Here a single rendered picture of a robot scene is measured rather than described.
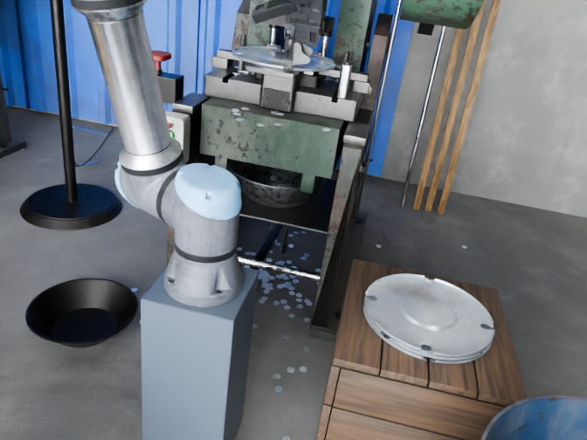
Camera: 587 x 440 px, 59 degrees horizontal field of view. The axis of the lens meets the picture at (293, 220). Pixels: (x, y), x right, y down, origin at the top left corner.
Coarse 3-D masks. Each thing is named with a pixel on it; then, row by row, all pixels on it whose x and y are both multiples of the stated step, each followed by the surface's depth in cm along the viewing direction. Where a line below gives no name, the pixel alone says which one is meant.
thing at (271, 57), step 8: (240, 48) 149; (248, 48) 152; (256, 48) 153; (264, 48) 155; (272, 48) 156; (240, 56) 139; (248, 56) 141; (256, 56) 142; (264, 56) 142; (272, 56) 142; (280, 56) 144; (312, 56) 153; (320, 56) 153; (256, 64) 133; (264, 64) 132; (272, 64) 135; (280, 64) 137; (304, 64) 141; (312, 64) 142; (320, 64) 144
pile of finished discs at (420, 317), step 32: (384, 288) 123; (416, 288) 124; (448, 288) 126; (384, 320) 111; (416, 320) 112; (448, 320) 113; (480, 320) 116; (416, 352) 104; (448, 352) 105; (480, 352) 109
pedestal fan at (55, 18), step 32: (64, 32) 182; (64, 64) 186; (64, 96) 190; (64, 128) 196; (64, 160) 202; (64, 192) 217; (96, 192) 221; (32, 224) 198; (64, 224) 197; (96, 224) 202
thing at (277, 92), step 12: (264, 72) 130; (276, 72) 129; (288, 72) 129; (300, 72) 134; (264, 84) 143; (276, 84) 142; (288, 84) 142; (264, 96) 144; (276, 96) 144; (288, 96) 143; (276, 108) 145; (288, 108) 145
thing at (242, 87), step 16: (208, 80) 149; (224, 80) 150; (240, 80) 147; (256, 80) 150; (352, 80) 167; (224, 96) 150; (240, 96) 149; (256, 96) 148; (304, 96) 145; (320, 96) 144; (352, 96) 148; (304, 112) 147; (320, 112) 146; (336, 112) 145; (352, 112) 144
